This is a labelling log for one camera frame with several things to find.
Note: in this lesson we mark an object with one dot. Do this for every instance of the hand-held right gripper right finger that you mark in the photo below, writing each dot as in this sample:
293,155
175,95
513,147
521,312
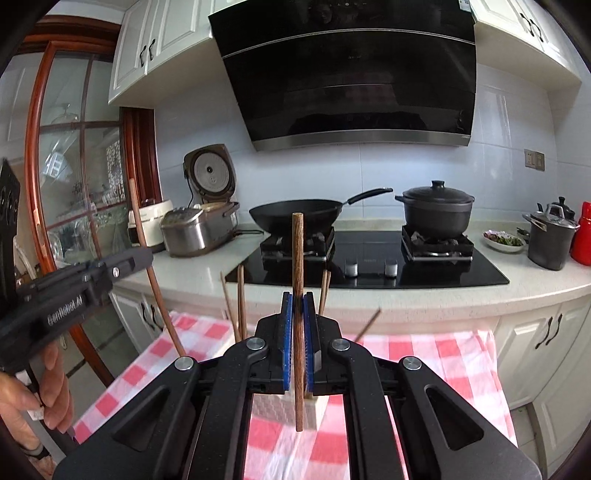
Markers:
308,341

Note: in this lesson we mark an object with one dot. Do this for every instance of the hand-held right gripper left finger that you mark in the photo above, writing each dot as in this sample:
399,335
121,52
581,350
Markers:
287,341

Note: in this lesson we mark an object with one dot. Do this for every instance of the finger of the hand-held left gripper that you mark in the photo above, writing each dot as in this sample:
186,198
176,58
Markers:
122,270

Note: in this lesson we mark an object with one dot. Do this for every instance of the white perforated plastic basket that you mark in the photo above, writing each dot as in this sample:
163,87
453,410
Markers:
272,410

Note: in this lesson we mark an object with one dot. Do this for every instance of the person's left hand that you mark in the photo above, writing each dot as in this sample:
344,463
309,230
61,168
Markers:
55,387

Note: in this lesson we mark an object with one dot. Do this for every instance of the white lower kitchen cabinet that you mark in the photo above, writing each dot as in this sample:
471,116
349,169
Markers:
545,360
134,314

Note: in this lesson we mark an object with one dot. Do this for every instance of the white kitchen cabinet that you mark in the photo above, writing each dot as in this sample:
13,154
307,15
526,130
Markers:
134,314
134,55
517,41
545,360

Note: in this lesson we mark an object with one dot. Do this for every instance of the white electric cooker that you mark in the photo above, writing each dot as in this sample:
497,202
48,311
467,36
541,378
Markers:
157,213

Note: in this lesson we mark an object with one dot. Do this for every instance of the silver rice cooker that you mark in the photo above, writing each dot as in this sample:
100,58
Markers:
184,230

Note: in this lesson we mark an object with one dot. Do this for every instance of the black glass gas stove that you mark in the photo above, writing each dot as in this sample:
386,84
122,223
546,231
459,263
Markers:
369,247

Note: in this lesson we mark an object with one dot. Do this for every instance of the red wooden glass door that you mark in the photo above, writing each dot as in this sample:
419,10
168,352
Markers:
143,152

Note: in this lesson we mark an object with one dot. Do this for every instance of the black wok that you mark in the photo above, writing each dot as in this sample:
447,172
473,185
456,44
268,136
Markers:
272,214

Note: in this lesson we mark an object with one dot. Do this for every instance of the red white checkered tablecloth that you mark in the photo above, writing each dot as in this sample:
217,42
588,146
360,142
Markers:
438,360

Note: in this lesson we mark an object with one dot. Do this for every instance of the black lidded cooking pot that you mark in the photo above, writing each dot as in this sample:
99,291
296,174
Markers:
436,212

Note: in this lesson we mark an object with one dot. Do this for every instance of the white upper kitchen cabinet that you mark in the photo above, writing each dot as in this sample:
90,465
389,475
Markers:
517,41
134,55

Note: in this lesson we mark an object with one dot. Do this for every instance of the white plate with food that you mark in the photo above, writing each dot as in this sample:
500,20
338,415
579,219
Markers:
503,244

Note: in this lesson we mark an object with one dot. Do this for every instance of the stone kitchen countertop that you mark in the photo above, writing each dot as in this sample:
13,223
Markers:
531,286

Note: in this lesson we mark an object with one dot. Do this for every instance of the grey lidded stockpot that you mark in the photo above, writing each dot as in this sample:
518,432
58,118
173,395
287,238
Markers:
549,244

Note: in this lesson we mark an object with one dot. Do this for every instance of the black range hood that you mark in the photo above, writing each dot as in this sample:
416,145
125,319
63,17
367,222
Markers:
341,83

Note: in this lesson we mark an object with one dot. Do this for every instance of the black kettle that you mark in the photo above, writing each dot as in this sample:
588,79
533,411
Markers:
563,210

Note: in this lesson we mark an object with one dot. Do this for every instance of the red thermos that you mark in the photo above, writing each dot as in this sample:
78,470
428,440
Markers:
582,240

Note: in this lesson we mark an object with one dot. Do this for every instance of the wall socket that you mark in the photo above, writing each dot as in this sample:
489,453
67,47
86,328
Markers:
534,159

